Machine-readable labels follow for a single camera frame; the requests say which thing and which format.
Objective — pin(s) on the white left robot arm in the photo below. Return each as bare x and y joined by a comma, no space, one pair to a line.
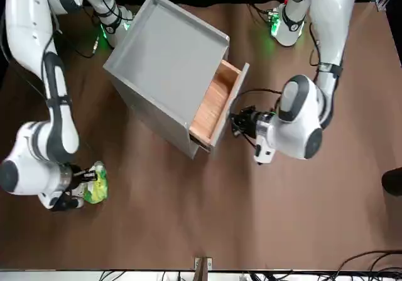
329,26

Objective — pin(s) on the grey drawer cabinet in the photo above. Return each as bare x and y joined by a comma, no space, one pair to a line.
163,58

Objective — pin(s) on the wooden drawer with grey front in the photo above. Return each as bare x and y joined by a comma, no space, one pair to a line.
213,105

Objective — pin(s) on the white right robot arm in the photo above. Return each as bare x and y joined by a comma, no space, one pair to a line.
28,26

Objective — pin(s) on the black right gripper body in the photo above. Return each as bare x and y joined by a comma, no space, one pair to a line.
77,177

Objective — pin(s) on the metal bracket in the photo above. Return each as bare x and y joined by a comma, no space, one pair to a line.
202,263

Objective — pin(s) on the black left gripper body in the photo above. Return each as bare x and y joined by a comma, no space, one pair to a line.
248,122

